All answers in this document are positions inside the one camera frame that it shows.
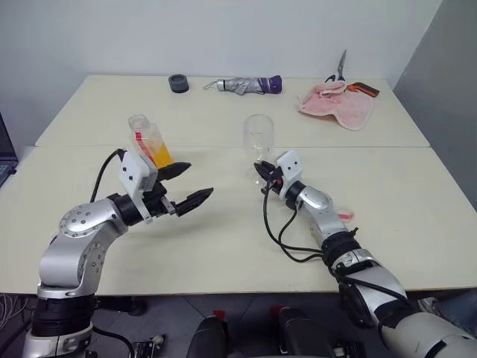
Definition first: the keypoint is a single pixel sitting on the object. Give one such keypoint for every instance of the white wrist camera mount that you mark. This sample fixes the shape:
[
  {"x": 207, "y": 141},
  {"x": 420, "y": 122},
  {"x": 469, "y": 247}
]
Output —
[
  {"x": 290, "y": 169},
  {"x": 135, "y": 175}
]

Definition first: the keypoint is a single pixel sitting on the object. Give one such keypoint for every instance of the folded grey purple umbrella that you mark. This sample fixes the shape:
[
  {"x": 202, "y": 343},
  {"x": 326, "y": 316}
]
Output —
[{"x": 246, "y": 84}]

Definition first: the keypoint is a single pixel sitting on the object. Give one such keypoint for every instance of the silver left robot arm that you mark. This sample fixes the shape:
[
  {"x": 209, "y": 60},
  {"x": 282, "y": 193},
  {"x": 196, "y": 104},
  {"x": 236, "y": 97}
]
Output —
[{"x": 82, "y": 238}]

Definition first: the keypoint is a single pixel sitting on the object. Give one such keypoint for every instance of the person leg in jeans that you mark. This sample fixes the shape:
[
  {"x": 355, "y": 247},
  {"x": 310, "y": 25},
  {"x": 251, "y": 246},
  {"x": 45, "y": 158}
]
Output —
[{"x": 456, "y": 307}]

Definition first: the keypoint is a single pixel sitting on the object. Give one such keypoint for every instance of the white pink-striped bottle cap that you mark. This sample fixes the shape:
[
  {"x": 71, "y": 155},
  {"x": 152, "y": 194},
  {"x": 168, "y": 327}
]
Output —
[{"x": 346, "y": 215}]

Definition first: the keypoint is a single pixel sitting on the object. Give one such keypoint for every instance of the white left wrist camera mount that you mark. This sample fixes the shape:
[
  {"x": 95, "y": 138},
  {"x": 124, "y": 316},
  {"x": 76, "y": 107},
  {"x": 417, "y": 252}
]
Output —
[{"x": 135, "y": 175}]

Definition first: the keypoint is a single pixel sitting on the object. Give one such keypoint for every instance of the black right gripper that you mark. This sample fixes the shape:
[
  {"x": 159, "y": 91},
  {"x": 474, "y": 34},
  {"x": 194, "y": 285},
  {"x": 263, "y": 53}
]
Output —
[{"x": 273, "y": 181}]

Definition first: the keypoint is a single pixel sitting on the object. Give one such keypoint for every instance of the pink towel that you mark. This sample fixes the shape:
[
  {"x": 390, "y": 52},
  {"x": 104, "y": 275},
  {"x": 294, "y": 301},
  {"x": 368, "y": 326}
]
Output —
[{"x": 335, "y": 106}]

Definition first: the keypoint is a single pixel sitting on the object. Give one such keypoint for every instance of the orange juice bottle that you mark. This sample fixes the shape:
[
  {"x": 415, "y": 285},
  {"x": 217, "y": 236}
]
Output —
[{"x": 156, "y": 145}]

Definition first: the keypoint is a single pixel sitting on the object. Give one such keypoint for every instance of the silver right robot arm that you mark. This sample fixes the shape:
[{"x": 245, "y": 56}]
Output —
[{"x": 372, "y": 276}]

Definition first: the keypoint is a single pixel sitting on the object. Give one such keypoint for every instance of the dark laptop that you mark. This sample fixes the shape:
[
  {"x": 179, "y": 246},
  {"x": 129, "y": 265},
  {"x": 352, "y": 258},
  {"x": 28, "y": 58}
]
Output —
[{"x": 6, "y": 149}]

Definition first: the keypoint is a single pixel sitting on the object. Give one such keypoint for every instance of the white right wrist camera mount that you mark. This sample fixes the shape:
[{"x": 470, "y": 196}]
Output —
[{"x": 290, "y": 169}]

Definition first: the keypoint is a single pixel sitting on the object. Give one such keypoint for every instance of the orange and black hand tool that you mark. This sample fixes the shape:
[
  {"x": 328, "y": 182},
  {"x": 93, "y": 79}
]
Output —
[{"x": 363, "y": 88}]

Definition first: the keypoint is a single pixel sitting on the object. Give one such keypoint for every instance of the black table foot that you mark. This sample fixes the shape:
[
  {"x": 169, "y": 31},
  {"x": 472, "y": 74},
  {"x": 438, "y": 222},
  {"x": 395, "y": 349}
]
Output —
[{"x": 134, "y": 306}]

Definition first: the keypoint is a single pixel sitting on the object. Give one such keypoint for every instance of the white shoe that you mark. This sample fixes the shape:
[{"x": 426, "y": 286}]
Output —
[{"x": 426, "y": 306}]

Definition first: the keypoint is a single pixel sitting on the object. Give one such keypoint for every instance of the clear wine glass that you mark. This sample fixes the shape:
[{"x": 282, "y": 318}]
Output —
[{"x": 259, "y": 138}]

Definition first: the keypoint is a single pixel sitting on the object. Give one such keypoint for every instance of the dark grey round container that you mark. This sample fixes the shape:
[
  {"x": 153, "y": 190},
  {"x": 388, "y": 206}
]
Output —
[{"x": 179, "y": 83}]

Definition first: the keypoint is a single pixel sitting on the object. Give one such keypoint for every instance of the small black floor device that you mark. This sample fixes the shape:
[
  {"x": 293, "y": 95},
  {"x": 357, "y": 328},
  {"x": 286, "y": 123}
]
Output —
[{"x": 147, "y": 347}]

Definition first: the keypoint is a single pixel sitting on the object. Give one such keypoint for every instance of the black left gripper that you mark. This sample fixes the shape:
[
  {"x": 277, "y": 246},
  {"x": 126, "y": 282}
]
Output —
[{"x": 158, "y": 201}]

